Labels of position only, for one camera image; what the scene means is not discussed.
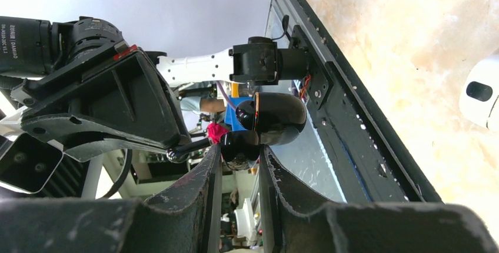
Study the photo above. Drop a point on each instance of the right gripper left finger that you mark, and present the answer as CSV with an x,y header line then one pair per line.
x,y
185,217

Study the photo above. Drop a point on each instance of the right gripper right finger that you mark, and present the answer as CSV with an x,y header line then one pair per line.
x,y
296,218

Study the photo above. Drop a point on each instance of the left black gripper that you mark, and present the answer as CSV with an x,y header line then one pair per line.
x,y
80,80

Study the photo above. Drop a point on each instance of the black earbud charging case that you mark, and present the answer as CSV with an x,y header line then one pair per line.
x,y
268,118

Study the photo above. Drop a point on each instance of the white earbud charging case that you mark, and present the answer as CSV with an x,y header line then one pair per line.
x,y
478,100

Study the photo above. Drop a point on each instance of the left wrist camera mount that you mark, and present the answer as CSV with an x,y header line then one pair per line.
x,y
27,163

